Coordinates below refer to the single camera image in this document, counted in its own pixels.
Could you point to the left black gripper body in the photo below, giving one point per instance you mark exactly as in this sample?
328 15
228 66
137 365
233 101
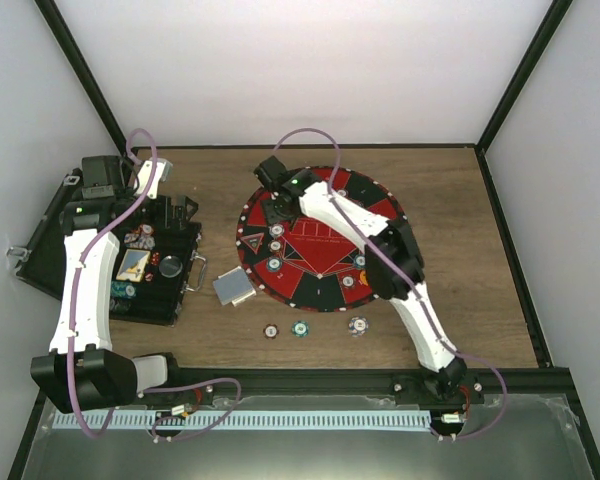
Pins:
123 200

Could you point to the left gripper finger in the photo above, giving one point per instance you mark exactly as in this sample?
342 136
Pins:
162 213
185 208

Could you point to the blue white chip seat three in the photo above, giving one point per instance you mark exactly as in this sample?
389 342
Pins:
277 230

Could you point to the teal chip seat two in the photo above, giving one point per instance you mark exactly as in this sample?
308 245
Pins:
274 264

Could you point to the teal chip stack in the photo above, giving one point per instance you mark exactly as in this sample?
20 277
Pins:
300 329

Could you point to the brown 100 chip stack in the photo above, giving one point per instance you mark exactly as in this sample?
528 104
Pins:
271 331

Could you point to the blue orange chip stack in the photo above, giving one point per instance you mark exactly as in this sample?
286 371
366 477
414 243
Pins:
358 326

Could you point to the orange big blind button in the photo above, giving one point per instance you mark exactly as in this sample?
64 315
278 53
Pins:
363 278

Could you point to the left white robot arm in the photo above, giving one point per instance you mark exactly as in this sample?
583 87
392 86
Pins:
82 369

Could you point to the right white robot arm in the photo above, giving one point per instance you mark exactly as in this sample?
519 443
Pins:
393 261

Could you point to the chips in case top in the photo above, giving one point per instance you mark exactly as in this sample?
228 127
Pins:
140 238

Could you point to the triangular all in marker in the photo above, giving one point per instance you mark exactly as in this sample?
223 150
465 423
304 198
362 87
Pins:
253 241

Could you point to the black poker chip case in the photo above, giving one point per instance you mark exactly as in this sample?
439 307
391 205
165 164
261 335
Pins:
157 302

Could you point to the clear dealer button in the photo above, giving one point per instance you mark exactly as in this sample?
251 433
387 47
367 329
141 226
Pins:
171 266

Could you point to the card box in case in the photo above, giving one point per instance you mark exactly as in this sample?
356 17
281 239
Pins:
133 265

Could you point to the round red black poker mat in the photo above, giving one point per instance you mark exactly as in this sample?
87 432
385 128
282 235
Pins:
315 259

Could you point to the teal chips in case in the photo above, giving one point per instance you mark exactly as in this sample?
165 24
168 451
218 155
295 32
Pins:
121 296

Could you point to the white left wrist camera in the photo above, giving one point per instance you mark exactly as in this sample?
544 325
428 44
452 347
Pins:
150 175

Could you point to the perforated light blue rail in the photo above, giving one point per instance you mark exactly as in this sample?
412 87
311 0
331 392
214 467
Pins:
382 420

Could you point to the black front mounting rail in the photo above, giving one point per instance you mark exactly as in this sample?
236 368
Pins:
405 386

